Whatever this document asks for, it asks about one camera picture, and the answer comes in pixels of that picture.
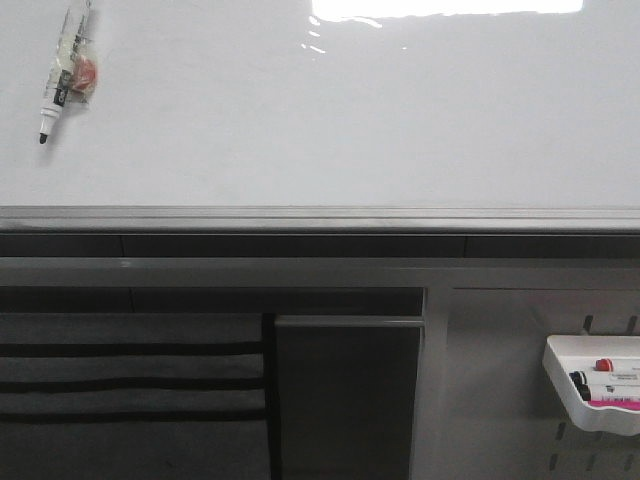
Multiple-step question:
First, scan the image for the black whiteboard marker with tape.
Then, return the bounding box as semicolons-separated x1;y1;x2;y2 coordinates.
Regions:
39;0;97;145

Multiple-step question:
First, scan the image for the dark grey panel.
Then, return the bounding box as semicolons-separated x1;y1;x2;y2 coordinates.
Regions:
276;315;422;479

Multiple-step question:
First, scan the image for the white plastic marker tray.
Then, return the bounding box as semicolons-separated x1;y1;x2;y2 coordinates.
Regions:
543;335;639;436

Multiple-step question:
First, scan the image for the grey fabric organiser with stripes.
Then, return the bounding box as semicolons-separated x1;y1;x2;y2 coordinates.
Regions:
1;313;281;479

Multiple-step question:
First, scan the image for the black capped marker in tray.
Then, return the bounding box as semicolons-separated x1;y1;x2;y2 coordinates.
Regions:
569;369;640;387

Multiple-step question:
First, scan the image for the red capped marker in tray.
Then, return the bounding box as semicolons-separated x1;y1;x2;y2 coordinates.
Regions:
594;358;640;372

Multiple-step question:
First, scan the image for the white whiteboard with aluminium frame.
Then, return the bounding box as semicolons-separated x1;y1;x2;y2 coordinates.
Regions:
1;1;639;232

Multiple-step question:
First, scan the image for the white pegboard cabinet frame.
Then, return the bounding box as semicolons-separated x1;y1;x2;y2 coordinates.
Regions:
1;258;639;479

